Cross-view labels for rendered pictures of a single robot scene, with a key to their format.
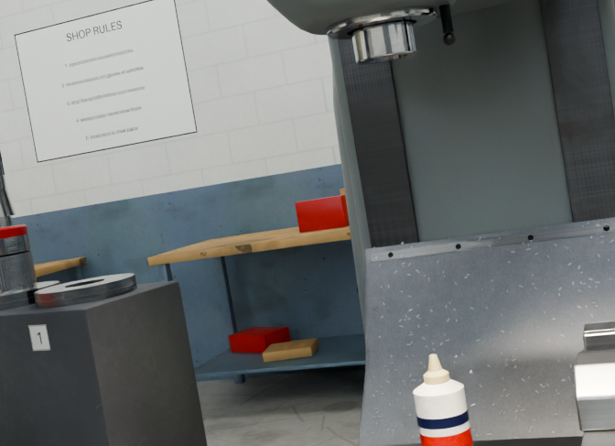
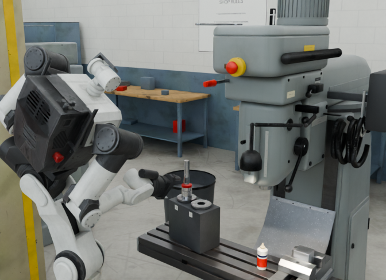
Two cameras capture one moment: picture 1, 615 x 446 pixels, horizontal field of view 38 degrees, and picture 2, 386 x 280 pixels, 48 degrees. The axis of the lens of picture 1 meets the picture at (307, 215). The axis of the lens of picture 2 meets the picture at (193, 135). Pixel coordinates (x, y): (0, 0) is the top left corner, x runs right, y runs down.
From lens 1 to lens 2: 1.16 m
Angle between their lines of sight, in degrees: 20
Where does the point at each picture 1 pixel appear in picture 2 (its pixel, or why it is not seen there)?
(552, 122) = (321, 183)
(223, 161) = not seen: hidden behind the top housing
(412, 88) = not seen: hidden behind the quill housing
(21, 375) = (185, 219)
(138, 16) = not seen: outside the picture
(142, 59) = (248, 18)
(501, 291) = (298, 218)
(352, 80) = not seen: hidden behind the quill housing
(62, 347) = (194, 218)
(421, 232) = (285, 196)
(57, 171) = (205, 57)
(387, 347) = (269, 222)
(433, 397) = (259, 251)
